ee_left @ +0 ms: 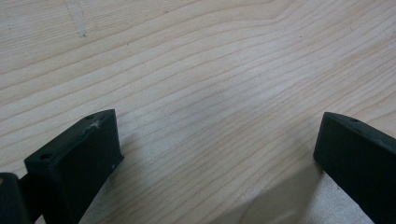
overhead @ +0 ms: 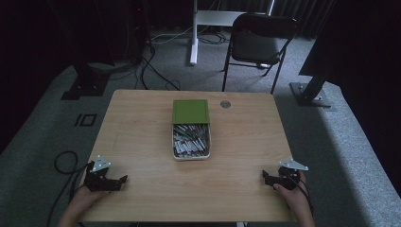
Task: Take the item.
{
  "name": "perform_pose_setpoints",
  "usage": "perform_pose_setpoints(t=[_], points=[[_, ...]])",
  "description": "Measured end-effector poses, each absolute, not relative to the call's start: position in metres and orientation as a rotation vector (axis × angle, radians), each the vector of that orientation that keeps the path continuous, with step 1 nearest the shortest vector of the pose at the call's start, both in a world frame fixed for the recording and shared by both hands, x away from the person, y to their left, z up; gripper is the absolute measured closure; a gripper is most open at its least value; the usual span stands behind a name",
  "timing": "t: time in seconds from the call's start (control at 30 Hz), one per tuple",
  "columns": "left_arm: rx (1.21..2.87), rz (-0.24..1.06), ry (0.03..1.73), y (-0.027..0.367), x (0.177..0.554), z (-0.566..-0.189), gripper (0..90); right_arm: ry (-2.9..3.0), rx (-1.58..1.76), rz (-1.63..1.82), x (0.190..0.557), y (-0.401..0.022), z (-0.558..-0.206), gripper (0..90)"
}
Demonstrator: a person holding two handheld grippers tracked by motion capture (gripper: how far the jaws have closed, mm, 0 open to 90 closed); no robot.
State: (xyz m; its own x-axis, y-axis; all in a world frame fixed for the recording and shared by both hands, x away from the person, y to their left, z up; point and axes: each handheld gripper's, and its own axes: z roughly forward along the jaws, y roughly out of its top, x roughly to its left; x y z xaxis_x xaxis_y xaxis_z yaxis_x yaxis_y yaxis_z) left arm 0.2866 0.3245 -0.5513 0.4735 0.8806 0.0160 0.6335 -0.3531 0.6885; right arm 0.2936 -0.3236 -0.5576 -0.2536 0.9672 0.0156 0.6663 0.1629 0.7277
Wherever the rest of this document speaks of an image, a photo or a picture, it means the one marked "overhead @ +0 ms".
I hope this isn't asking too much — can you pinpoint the person's right hand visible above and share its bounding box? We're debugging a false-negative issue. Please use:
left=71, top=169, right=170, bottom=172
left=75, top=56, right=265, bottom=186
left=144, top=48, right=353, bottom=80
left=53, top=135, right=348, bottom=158
left=272, top=170, right=314, bottom=218

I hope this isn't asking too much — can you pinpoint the pile of pens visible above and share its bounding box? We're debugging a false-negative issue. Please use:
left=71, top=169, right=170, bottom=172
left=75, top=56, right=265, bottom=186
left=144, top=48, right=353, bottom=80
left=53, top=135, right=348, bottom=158
left=173, top=124, right=210, bottom=157

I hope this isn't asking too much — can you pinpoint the person's left hand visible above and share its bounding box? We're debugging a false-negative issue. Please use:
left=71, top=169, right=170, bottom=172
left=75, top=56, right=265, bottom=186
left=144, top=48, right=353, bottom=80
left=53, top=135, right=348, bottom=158
left=68, top=184, right=110, bottom=218

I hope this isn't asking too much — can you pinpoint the right hand-held gripper cable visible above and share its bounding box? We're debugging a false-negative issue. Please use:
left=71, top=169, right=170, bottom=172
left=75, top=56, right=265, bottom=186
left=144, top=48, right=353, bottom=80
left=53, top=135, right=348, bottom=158
left=294, top=174, right=315, bottom=218

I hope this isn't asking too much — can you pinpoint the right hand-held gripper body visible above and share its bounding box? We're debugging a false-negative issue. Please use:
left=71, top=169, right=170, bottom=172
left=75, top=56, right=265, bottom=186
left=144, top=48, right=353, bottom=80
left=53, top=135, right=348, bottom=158
left=273, top=158, right=309, bottom=191

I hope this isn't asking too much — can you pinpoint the white desk frame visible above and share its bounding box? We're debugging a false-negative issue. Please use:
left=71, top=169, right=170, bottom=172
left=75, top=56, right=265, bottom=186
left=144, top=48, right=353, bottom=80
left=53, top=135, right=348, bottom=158
left=188, top=0, right=276, bottom=66

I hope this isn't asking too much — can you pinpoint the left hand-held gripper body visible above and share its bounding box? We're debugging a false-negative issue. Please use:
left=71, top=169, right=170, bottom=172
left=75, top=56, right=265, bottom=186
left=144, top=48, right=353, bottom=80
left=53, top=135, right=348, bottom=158
left=82, top=154, right=112, bottom=193

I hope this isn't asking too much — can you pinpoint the black folding chair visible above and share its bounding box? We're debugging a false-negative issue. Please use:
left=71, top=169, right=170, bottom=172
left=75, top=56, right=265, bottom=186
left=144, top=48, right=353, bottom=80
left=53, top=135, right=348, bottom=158
left=221, top=12, right=299, bottom=96

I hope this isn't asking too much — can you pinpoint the white floor cable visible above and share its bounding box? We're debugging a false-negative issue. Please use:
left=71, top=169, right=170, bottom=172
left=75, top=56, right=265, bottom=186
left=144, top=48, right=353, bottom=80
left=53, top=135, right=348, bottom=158
left=150, top=25, right=194, bottom=45

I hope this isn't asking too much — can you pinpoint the black floor cable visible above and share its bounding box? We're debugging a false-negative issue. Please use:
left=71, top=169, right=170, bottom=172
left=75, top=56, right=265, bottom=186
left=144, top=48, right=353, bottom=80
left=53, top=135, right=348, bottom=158
left=134, top=44, right=182, bottom=92

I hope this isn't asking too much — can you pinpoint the green box lid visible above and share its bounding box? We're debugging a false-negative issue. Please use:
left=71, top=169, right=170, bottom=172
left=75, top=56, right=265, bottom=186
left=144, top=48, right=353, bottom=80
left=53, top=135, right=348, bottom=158
left=171, top=98, right=211, bottom=126

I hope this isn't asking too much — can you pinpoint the left hand-held gripper cable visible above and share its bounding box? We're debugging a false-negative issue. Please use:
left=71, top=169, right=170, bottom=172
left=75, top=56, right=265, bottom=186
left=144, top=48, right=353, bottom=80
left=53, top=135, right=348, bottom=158
left=46, top=150, right=93, bottom=227

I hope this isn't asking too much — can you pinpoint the black metal stand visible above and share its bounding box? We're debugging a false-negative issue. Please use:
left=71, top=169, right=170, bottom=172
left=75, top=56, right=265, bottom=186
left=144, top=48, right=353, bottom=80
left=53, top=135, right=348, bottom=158
left=288, top=0, right=337, bottom=109
left=46, top=0, right=116, bottom=101

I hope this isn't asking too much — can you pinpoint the white box tray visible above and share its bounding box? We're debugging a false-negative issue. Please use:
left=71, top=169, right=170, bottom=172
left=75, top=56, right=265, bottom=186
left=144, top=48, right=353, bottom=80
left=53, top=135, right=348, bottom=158
left=170, top=122, right=213, bottom=162

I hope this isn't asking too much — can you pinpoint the hand-held gripper cable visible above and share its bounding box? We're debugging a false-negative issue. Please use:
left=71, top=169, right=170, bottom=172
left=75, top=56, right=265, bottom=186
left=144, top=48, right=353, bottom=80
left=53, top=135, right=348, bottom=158
left=46, top=150, right=93, bottom=227
left=294, top=174, right=315, bottom=218

